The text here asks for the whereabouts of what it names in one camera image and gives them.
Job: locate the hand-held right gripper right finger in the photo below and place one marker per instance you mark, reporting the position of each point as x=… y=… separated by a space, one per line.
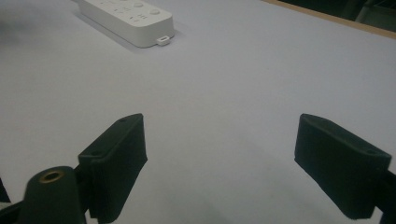
x=339 y=168

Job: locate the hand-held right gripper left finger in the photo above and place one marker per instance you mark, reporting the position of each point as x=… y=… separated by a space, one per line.
x=116 y=168

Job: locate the white power strip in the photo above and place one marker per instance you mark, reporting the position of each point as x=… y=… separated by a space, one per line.
x=130 y=19

